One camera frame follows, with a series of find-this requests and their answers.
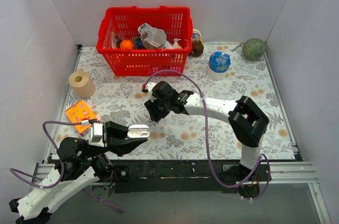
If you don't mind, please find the red plastic shopping basket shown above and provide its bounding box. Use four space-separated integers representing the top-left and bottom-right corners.
96 6 193 76

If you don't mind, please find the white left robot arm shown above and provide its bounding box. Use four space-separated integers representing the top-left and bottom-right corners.
9 119 149 223

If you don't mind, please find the orange fruit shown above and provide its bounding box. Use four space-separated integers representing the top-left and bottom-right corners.
120 39 134 50

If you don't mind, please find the orange snack box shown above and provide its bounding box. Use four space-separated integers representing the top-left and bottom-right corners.
65 100 99 136

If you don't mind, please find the green melon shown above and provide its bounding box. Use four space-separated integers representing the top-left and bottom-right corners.
231 38 266 61

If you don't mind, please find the grey crumpled bag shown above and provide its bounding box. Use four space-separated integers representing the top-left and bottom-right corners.
138 23 167 50

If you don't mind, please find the white pump bottle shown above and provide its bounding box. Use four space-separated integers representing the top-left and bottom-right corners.
172 38 182 49

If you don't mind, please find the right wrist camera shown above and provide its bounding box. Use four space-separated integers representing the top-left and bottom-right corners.
141 82 156 102

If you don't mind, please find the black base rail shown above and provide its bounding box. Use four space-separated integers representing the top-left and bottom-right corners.
91 159 262 198

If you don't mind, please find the beige paper roll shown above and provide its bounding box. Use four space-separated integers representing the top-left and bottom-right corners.
68 69 96 98

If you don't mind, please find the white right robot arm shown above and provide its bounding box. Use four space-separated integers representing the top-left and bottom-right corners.
142 81 269 180

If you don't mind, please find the blue lidded white jar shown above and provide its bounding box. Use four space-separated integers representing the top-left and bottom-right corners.
207 51 231 80

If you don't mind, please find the brown jar with label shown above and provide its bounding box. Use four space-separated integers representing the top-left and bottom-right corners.
189 29 204 57

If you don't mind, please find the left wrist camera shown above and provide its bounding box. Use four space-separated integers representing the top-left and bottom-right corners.
81 119 104 147

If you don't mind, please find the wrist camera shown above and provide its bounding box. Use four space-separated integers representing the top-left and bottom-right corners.
81 119 104 147
141 82 156 102

